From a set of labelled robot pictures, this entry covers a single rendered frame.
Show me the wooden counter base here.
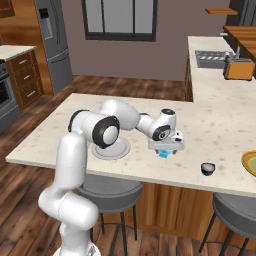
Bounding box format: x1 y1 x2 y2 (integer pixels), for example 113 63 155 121
87 53 256 251

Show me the dark framed window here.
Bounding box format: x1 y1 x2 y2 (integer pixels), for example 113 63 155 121
81 0 158 43

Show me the wooden upper cupboard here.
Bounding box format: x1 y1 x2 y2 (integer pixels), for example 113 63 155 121
0 0 16 19

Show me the dark yogurt container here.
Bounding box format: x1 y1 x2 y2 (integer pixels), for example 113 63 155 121
200 162 216 177

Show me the wooden wall shelf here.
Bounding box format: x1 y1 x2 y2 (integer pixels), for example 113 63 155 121
204 7 239 16

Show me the grey oven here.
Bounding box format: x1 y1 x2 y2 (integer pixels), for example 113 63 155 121
0 59 22 135

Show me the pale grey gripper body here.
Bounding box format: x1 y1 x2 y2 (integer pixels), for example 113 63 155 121
147 138 186 152

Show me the yellow green plate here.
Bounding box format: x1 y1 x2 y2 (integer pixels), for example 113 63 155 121
240 150 256 177

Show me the white plate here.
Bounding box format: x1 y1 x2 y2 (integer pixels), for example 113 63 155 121
90 136 132 161

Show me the silver tap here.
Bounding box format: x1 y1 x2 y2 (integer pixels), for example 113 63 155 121
219 32 242 56

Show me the wooden drawer cabinet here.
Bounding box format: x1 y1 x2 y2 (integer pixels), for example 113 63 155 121
5 49 44 113

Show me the wooden raised counter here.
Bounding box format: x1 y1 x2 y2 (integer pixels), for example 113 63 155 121
222 25 256 64

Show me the orange toaster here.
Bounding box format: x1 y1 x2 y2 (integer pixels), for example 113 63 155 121
222 55 256 81

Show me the blue yogurt container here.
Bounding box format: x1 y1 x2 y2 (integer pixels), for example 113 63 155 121
158 149 172 159

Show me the grey fridge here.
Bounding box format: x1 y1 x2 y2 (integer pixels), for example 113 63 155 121
33 0 73 95

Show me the grey bar stool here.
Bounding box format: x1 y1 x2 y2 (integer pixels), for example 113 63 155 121
198 192 256 256
75 173 145 256

